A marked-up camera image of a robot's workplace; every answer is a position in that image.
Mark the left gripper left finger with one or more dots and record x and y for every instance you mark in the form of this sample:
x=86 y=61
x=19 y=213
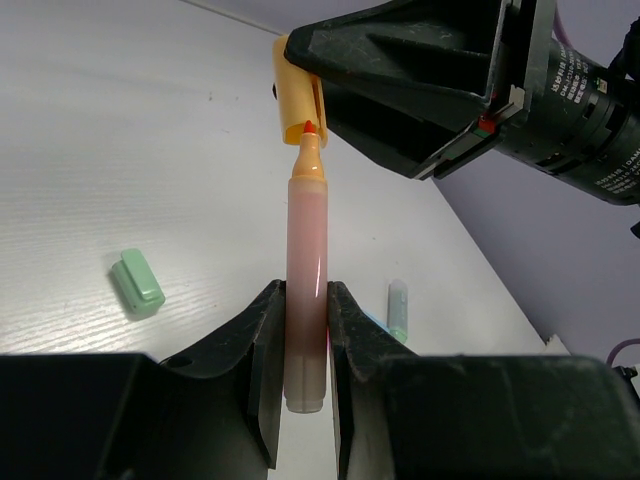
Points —
x=210 y=411

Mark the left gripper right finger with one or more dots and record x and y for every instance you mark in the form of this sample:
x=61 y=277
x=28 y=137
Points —
x=400 y=415

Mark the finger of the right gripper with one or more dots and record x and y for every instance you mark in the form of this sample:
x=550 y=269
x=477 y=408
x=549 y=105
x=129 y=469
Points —
x=416 y=128
x=441 y=45

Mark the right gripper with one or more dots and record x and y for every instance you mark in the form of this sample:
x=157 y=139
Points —
x=554 y=109

